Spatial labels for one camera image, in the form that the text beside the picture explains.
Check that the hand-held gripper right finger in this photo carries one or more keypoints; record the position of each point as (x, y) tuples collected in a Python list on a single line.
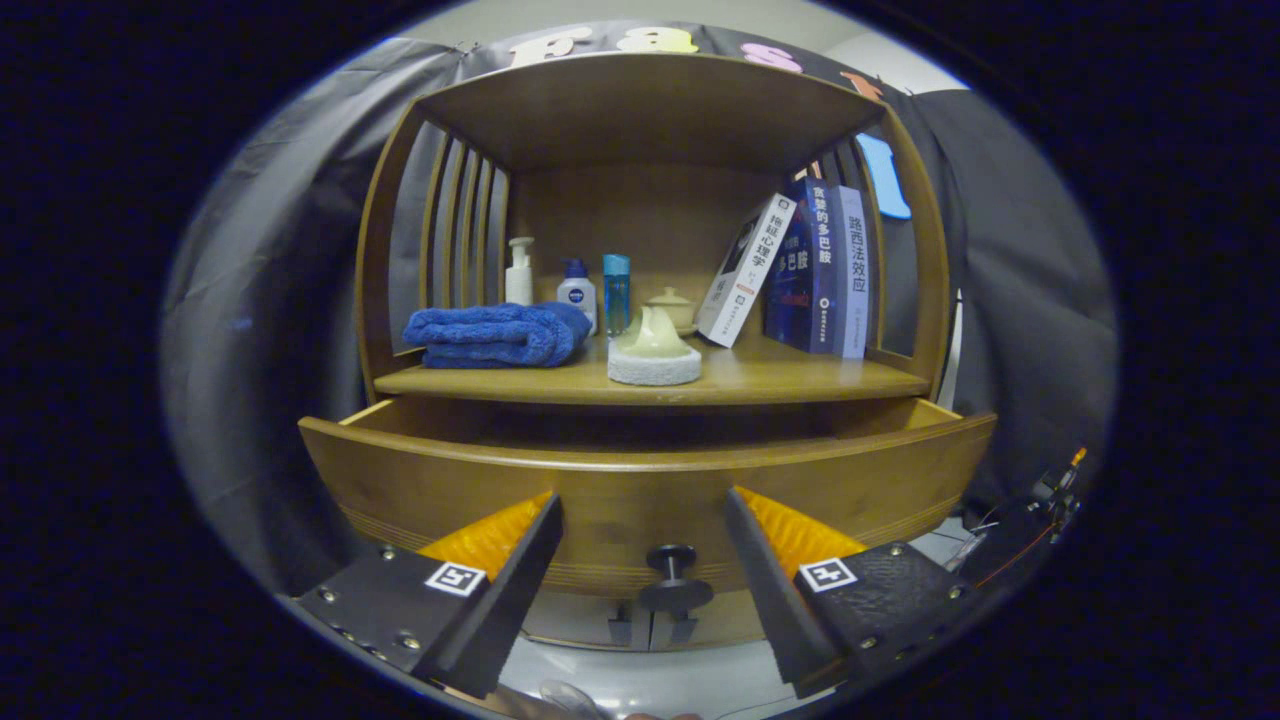
[(775, 590)]

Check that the grey shoe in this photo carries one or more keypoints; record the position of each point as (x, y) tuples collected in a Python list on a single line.
[(575, 698)]

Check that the light blue book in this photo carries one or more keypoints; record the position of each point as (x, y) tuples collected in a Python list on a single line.
[(853, 280)]

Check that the cream brush with white base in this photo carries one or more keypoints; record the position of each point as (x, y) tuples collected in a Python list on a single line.
[(655, 365)]

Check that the white pump bottle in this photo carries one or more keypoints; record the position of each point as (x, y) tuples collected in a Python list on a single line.
[(519, 280)]

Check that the white book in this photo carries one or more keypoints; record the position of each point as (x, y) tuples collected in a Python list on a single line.
[(745, 275)]

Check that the blue folded towel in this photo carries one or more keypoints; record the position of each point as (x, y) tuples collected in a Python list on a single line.
[(490, 335)]

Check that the clear blue bottle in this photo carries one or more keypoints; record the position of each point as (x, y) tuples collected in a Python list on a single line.
[(616, 295)]

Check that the white lotion bottle blue cap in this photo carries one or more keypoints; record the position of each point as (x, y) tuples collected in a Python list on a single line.
[(577, 295)]

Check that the cream lidded teacup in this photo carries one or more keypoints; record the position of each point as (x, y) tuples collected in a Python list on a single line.
[(677, 303)]

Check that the wooden drawer with black knob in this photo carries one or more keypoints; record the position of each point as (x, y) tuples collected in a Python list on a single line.
[(620, 500)]

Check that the black device with orange tip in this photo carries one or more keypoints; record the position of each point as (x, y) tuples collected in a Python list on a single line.
[(1055, 495)]

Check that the dark blue book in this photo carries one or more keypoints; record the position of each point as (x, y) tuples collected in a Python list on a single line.
[(800, 280)]

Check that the wooden countertop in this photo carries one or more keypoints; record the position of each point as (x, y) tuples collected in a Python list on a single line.
[(780, 375)]

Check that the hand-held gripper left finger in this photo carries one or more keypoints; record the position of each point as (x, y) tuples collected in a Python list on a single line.
[(500, 600)]

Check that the wooden cabinet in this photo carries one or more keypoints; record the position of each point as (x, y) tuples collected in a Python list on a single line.
[(650, 110)]

